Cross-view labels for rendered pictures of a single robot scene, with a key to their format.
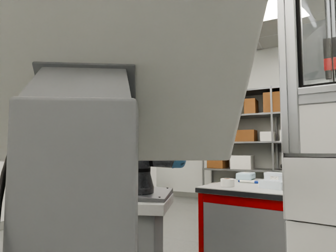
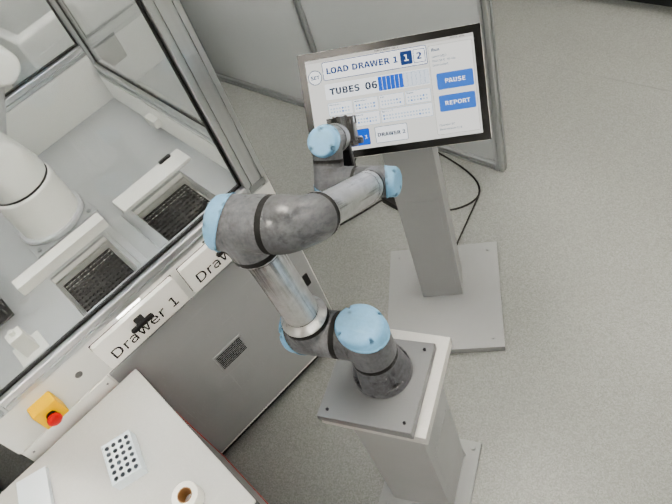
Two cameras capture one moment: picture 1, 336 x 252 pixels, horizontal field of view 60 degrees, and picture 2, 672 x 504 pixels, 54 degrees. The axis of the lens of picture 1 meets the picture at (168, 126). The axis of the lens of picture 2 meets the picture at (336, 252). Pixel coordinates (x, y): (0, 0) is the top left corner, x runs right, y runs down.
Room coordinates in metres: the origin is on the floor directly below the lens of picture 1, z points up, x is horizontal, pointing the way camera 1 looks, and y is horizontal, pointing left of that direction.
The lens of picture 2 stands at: (1.93, 0.54, 2.25)
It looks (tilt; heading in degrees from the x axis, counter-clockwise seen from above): 49 degrees down; 208
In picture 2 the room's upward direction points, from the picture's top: 24 degrees counter-clockwise
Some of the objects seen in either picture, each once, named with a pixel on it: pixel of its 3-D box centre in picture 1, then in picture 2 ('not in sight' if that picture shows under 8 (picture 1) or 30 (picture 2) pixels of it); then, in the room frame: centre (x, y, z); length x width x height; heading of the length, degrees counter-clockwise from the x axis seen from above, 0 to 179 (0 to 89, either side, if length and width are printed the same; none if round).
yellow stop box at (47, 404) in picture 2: not in sight; (48, 410); (1.39, -0.74, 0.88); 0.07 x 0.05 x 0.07; 145
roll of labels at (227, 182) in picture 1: (227, 182); (188, 497); (1.55, -0.31, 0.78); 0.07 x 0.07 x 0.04
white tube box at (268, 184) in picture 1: (273, 184); (124, 459); (1.47, -0.53, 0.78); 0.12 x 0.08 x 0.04; 39
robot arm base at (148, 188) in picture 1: (135, 179); (378, 362); (1.20, 0.13, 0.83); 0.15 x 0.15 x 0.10
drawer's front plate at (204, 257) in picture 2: not in sight; (222, 248); (0.86, -0.38, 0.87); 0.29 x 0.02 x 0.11; 145
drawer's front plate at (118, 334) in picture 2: not in sight; (141, 322); (1.11, -0.57, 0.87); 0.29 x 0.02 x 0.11; 145
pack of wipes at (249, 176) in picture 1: (245, 175); not in sight; (1.91, -0.51, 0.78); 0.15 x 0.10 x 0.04; 151
